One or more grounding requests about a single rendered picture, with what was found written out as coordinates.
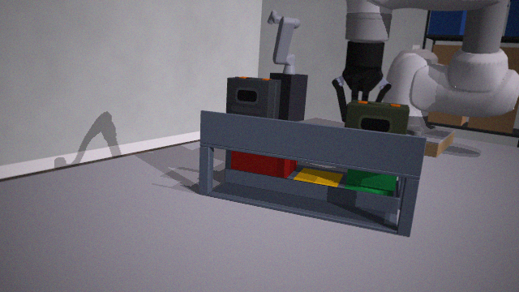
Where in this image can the green bin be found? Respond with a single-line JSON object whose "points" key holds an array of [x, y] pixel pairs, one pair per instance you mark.
{"points": [[368, 179]]}

